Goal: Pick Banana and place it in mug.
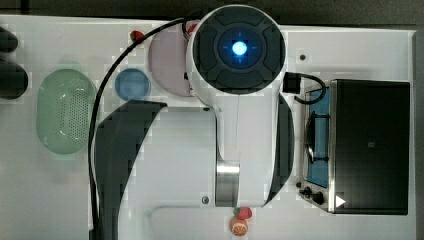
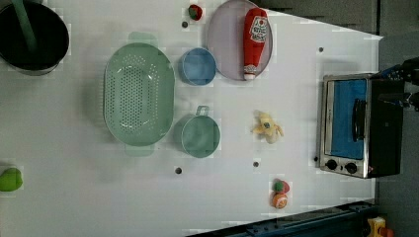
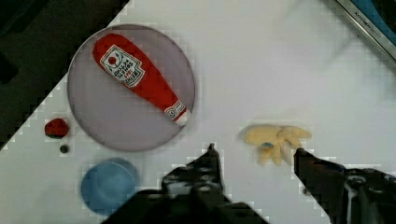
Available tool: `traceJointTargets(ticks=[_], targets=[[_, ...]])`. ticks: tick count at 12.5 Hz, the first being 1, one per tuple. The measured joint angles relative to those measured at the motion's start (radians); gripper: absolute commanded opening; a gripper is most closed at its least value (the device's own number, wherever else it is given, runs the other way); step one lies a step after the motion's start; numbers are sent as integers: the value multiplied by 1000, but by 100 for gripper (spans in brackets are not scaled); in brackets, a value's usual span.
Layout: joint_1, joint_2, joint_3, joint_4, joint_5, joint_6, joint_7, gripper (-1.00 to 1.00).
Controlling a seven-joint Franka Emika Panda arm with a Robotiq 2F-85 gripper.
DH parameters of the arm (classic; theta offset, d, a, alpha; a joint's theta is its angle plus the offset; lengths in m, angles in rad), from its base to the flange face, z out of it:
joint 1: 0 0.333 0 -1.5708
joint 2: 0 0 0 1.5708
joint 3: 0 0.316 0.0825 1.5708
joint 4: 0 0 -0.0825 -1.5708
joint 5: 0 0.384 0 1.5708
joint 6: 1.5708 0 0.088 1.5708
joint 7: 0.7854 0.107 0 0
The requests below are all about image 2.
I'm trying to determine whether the yellow plush banana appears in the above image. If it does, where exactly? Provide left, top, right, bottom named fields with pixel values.
left=252, top=111, right=284, bottom=144

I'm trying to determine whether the green mug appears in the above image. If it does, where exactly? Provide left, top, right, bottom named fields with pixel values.
left=181, top=106, right=220, bottom=158

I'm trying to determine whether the blue bowl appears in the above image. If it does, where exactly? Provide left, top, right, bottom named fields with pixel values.
left=179, top=47, right=216, bottom=86

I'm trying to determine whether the green perforated colander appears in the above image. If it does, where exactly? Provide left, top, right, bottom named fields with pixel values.
left=103, top=32, right=175, bottom=157

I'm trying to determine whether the red plush tomato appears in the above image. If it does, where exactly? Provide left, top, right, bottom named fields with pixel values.
left=273, top=180, right=290, bottom=194

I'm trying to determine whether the orange plush ball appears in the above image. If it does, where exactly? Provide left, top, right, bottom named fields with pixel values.
left=272, top=194, right=288, bottom=209

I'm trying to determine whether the red plush ketchup bottle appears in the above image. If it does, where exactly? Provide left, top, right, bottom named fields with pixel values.
left=243, top=8, right=268, bottom=80

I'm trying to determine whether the black pot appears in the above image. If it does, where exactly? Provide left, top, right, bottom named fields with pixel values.
left=0, top=0, right=70, bottom=76

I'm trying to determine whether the yellow toy figure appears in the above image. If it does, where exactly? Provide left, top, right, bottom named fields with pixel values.
left=368, top=217, right=394, bottom=237

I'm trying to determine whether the green plush pepper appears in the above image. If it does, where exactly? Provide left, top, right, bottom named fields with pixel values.
left=0, top=168, right=23, bottom=192

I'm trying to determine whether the green spatula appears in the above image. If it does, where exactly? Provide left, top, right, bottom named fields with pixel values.
left=11, top=0, right=37, bottom=51

